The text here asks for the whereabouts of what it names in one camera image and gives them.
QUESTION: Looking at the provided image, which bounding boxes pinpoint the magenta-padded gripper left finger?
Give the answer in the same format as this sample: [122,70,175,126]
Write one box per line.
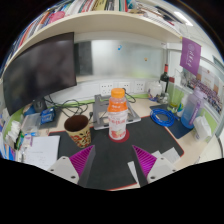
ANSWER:
[47,144,97,188]

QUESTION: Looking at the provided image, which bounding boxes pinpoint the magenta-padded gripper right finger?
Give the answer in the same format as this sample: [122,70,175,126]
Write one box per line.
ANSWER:
[132,144,178,188]

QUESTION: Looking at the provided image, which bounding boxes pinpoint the orange-capped drink bottle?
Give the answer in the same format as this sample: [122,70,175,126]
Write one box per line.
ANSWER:
[107,87,129,141]

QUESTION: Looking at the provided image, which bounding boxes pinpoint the translucent purple water bottle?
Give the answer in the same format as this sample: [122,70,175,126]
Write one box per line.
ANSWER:
[180,87,205,130]

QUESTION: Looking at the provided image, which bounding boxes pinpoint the small white paper sheet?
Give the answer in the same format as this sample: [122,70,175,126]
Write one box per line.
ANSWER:
[151,146,182,165]

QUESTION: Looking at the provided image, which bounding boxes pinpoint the large white paper sheet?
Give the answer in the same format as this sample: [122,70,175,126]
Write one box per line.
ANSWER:
[22,134,61,172]

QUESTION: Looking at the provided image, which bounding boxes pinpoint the floral ceramic cup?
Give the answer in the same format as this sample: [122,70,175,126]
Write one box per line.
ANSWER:
[63,114,93,149]

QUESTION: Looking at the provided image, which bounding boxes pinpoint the flat round red coaster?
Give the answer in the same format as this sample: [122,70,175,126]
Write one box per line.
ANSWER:
[107,129,131,144]

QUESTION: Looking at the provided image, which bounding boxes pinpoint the black desk mat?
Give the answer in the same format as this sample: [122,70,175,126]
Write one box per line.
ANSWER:
[48,114,185,192]

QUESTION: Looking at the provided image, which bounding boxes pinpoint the small blue box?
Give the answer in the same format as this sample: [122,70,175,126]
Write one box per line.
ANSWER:
[40,106,56,125]

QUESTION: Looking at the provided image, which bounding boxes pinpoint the white tissue pack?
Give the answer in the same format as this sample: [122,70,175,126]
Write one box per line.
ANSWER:
[193,115,213,141]

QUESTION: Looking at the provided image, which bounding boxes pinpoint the white folded tissue stack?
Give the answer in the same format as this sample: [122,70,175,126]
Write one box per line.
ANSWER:
[6,120,22,144]

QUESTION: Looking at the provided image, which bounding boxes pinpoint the grey metal laptop stand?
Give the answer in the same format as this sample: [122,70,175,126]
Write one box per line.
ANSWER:
[89,93,142,131]

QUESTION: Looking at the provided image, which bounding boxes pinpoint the white plastic bottle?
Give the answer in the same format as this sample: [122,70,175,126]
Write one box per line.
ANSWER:
[177,94,190,118]

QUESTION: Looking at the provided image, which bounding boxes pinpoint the green translucent cup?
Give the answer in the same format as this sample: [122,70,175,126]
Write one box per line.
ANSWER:
[167,83,184,113]

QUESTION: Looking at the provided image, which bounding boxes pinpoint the white round jar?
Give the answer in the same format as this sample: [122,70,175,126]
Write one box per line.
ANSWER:
[148,80,163,99]

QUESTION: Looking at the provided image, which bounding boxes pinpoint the dark wine bottle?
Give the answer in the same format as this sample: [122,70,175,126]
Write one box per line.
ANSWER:
[159,63,170,95]

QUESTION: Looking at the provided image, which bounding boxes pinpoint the group photo poster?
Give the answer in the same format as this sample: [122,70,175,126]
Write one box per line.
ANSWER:
[181,66,223,114]

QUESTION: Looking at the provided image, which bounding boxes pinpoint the black computer monitor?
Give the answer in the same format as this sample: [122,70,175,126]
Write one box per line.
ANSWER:
[2,31,78,117]

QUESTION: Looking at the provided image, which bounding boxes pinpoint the purple hanging banner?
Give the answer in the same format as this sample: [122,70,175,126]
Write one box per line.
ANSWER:
[179,36,202,77]

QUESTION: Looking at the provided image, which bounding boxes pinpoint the coiled blue cable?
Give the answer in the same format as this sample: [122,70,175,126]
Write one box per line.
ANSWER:
[149,108,180,128]

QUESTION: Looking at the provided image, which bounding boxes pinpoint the black cables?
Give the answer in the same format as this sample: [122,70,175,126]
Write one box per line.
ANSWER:
[44,94,93,118]

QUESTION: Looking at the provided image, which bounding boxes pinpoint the white wall sockets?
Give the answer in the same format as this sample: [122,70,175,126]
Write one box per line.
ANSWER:
[99,79,146,96]

